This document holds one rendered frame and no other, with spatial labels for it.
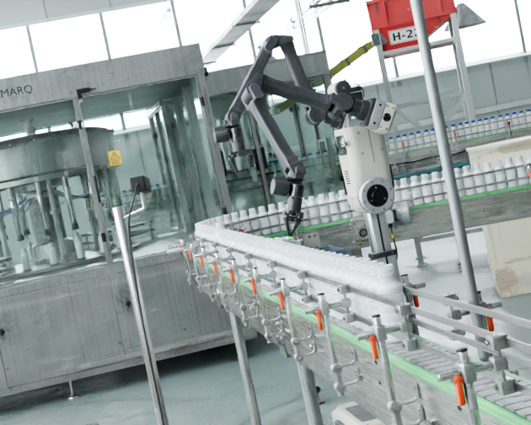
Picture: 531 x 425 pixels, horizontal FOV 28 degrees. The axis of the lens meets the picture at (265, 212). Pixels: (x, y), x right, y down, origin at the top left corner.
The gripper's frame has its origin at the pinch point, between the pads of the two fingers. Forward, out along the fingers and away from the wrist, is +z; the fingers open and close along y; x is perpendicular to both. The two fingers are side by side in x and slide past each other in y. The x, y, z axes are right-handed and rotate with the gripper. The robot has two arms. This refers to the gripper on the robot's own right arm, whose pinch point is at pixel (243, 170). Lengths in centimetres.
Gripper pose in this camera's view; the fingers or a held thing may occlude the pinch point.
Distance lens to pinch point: 475.3
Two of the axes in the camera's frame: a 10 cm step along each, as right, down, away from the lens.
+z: 1.9, 9.8, 0.5
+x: 1.9, 0.1, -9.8
